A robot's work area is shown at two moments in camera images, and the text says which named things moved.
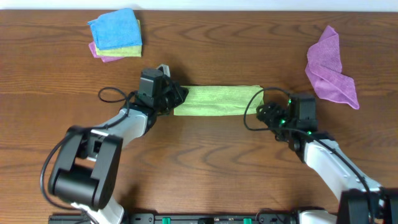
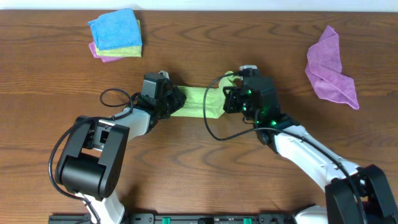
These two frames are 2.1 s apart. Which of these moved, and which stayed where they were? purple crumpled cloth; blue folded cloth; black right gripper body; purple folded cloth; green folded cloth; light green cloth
Moved: light green cloth; black right gripper body
Stayed: purple crumpled cloth; blue folded cloth; purple folded cloth; green folded cloth
